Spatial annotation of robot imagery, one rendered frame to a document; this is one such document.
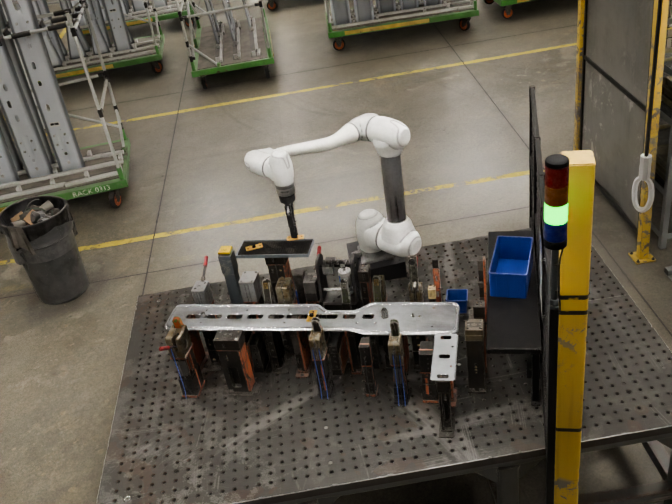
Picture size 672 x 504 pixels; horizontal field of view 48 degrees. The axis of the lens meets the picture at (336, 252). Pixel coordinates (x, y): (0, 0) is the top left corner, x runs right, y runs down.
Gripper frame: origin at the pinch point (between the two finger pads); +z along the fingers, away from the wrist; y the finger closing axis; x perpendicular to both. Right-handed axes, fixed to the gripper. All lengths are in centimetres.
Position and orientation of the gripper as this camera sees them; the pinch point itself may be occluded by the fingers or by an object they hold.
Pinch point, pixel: (293, 230)
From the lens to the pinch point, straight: 365.9
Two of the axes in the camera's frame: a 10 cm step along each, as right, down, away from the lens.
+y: -0.1, 5.5, -8.4
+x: 9.9, -1.1, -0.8
